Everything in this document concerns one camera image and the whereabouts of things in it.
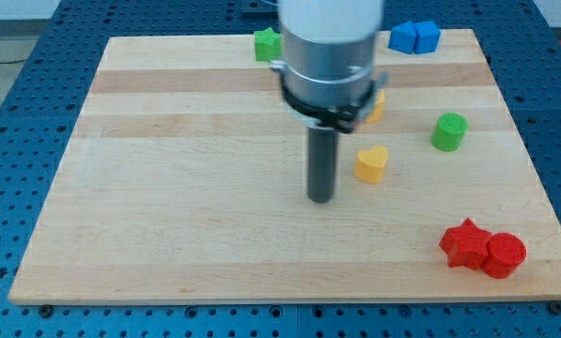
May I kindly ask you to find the blue cube block left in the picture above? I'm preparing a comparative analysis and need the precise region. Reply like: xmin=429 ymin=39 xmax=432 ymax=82
xmin=387 ymin=21 xmax=417 ymax=54

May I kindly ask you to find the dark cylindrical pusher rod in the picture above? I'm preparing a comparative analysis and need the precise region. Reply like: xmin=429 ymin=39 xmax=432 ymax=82
xmin=307 ymin=129 xmax=339 ymax=204

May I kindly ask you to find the blue cube block right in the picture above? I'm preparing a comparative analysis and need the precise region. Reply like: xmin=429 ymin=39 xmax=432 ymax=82
xmin=413 ymin=21 xmax=441 ymax=54

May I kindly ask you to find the red cylinder block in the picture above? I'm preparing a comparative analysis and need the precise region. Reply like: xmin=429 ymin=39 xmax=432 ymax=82
xmin=480 ymin=233 xmax=527 ymax=279

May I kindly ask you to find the black clamp ring bracket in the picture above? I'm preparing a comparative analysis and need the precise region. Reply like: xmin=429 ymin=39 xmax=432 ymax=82
xmin=271 ymin=59 xmax=390 ymax=134

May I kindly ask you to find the red star block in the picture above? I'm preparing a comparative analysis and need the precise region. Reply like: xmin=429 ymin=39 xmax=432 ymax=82
xmin=439 ymin=218 xmax=492 ymax=270

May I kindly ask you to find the blue cube block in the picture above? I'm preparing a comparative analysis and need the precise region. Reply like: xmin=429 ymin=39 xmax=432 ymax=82
xmin=413 ymin=21 xmax=441 ymax=54
xmin=387 ymin=21 xmax=417 ymax=54

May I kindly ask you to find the green star block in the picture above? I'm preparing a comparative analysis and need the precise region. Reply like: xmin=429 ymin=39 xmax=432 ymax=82
xmin=254 ymin=27 xmax=282 ymax=61

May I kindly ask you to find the green cylinder block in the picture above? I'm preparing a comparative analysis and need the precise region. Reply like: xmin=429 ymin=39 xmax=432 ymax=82
xmin=430 ymin=113 xmax=468 ymax=152

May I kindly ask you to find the yellow heart block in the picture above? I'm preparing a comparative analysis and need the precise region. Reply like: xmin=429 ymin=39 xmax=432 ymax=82
xmin=353 ymin=146 xmax=389 ymax=184

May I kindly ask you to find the yellow block behind arm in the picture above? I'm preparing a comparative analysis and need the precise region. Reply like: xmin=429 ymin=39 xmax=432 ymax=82
xmin=365 ymin=90 xmax=385 ymax=123

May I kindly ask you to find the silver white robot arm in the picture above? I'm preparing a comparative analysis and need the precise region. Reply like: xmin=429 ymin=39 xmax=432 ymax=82
xmin=278 ymin=0 xmax=384 ymax=107

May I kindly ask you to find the wooden board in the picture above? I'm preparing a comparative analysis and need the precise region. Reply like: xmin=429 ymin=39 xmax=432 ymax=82
xmin=8 ymin=29 xmax=561 ymax=305

